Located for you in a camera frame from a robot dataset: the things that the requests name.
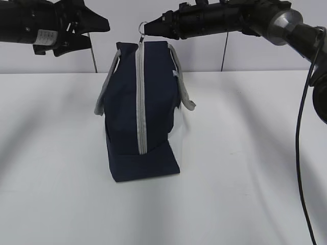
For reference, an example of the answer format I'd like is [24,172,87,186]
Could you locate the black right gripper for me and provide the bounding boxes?
[144,1,242,40]

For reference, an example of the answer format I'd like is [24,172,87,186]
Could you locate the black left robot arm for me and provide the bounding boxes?
[1,0,110,57]

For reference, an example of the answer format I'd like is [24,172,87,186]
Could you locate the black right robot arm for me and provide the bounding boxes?
[144,1,326,122]

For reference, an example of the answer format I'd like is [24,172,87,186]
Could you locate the navy blue lunch bag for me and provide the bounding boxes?
[95,39,196,182]

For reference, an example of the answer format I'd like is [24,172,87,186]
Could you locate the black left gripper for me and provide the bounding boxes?
[33,1,110,57]

